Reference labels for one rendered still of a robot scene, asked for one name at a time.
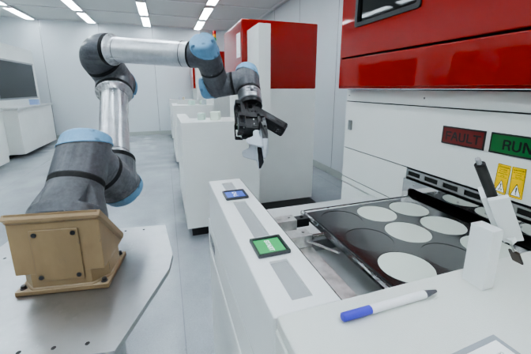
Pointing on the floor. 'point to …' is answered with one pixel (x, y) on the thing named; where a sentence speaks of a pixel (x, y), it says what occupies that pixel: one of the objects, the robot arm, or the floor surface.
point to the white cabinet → (225, 309)
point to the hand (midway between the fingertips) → (264, 160)
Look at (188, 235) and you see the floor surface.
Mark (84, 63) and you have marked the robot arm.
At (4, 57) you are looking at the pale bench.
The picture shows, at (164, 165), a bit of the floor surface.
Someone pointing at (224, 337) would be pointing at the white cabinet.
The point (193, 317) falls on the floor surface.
